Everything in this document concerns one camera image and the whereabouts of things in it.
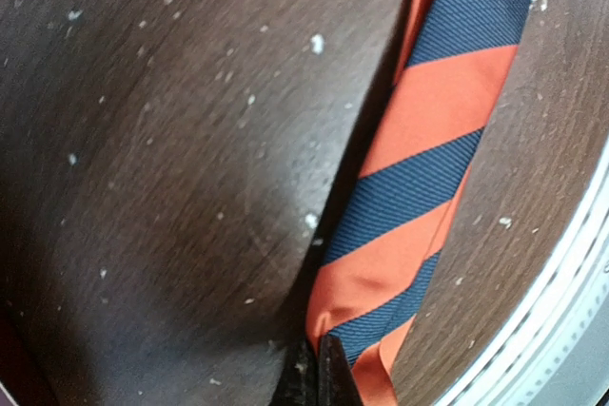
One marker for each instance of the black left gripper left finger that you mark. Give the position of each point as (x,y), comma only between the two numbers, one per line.
(298,382)

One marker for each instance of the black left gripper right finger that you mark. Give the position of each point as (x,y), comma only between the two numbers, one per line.
(336,385)

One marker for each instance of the orange navy striped tie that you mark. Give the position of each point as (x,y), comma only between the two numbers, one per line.
(455,59)

